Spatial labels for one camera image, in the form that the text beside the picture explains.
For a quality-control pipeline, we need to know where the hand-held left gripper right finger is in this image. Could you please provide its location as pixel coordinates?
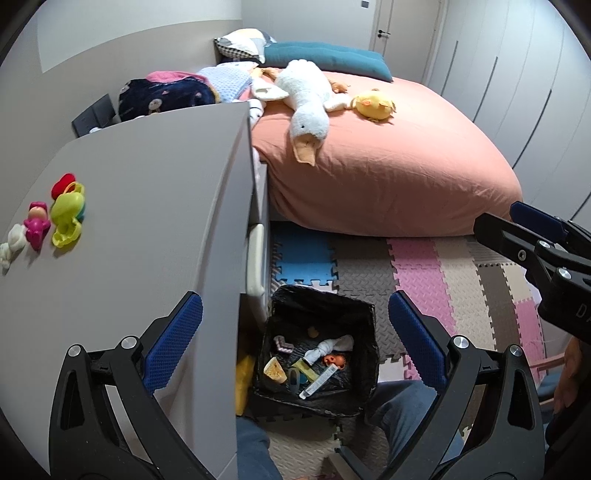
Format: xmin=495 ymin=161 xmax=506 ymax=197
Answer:
xmin=383 ymin=292 xmax=548 ymax=480

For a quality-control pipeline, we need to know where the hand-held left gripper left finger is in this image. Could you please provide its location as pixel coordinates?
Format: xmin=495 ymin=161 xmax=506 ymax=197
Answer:
xmin=48 ymin=291 xmax=218 ymax=480

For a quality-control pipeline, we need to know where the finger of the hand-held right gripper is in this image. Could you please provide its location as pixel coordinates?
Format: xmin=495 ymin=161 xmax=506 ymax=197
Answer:
xmin=510 ymin=201 xmax=591 ymax=264
xmin=473 ymin=212 xmax=561 ymax=278

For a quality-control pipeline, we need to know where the white cloth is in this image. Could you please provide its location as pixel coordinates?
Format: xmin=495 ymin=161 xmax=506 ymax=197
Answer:
xmin=302 ymin=335 xmax=354 ymax=365

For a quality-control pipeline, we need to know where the black trash bin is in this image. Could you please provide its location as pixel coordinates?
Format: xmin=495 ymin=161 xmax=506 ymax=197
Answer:
xmin=252 ymin=285 xmax=382 ymax=418

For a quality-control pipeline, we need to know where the white carton box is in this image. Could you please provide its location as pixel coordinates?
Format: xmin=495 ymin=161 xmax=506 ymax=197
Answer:
xmin=298 ymin=364 xmax=337 ymax=400

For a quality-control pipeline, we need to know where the person's right forearm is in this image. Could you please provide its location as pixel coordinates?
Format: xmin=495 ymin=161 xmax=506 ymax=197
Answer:
xmin=553 ymin=337 xmax=583 ymax=414

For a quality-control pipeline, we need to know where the foam puzzle floor mat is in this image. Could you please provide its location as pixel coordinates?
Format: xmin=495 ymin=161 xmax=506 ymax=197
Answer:
xmin=265 ymin=222 xmax=568 ymax=480

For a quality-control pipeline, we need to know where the person's right leg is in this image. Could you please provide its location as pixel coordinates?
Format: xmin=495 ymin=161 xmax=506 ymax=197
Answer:
xmin=365 ymin=378 xmax=465 ymax=472

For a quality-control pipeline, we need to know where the person's leg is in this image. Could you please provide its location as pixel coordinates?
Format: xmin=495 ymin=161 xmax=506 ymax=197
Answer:
xmin=365 ymin=378 xmax=465 ymax=472
xmin=235 ymin=413 xmax=282 ymax=480

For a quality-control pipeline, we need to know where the pink chair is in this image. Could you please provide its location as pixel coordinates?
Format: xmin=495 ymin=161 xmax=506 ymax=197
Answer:
xmin=526 ymin=351 xmax=566 ymax=411

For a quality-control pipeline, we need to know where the yellow bag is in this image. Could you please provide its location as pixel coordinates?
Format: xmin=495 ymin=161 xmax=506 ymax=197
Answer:
xmin=235 ymin=354 xmax=257 ymax=416

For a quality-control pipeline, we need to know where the bed with pink sheet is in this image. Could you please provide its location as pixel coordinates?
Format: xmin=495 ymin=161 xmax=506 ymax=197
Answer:
xmin=249 ymin=69 xmax=523 ymax=238

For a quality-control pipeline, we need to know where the white wardrobe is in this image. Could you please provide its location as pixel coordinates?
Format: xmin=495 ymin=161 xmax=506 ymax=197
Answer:
xmin=427 ymin=0 xmax=591 ymax=232

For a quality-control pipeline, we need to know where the person's left leg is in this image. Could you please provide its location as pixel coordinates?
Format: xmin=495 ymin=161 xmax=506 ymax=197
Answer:
xmin=235 ymin=413 xmax=282 ymax=480

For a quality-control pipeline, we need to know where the yellow-green plastic toy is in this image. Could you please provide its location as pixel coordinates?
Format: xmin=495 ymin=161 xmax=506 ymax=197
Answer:
xmin=50 ymin=182 xmax=87 ymax=247

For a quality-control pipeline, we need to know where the pink doll toy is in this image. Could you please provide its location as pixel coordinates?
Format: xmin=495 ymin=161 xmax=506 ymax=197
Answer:
xmin=25 ymin=202 xmax=51 ymax=252

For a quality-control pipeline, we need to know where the yellow chick plush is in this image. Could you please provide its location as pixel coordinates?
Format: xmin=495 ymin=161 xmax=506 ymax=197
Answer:
xmin=348 ymin=89 xmax=398 ymax=123

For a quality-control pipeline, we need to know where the small white toy figure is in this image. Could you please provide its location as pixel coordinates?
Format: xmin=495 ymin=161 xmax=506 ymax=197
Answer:
xmin=0 ymin=224 xmax=26 ymax=273

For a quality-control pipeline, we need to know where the red toy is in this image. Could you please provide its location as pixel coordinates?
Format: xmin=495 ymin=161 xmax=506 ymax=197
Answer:
xmin=51 ymin=173 xmax=77 ymax=200

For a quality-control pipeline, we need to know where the beige door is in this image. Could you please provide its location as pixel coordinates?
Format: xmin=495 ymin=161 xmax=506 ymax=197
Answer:
xmin=369 ymin=0 xmax=441 ymax=84

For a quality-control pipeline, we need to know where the black box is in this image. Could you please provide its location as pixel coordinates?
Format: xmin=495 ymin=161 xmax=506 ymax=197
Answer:
xmin=71 ymin=93 xmax=122 ymax=138

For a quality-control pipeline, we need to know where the white goose plush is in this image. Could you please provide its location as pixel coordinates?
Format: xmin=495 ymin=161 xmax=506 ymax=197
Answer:
xmin=252 ymin=60 xmax=352 ymax=167

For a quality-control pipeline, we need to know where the navy patterned blanket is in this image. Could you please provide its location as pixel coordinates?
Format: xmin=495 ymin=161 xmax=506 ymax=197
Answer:
xmin=117 ymin=76 xmax=220 ymax=121

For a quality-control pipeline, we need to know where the teal long pillow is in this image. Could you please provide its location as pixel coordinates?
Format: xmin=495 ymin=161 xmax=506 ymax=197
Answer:
xmin=263 ymin=41 xmax=394 ymax=84

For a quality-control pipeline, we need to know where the pink cloth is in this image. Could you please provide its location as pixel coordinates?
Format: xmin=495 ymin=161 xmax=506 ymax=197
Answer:
xmin=147 ymin=70 xmax=213 ymax=90

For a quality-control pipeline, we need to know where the light blue knitted blanket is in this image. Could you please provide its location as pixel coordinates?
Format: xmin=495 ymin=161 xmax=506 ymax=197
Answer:
xmin=198 ymin=62 xmax=259 ymax=103

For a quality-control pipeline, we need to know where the checked pillow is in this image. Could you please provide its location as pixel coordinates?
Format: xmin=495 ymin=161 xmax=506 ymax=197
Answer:
xmin=215 ymin=28 xmax=278 ymax=64

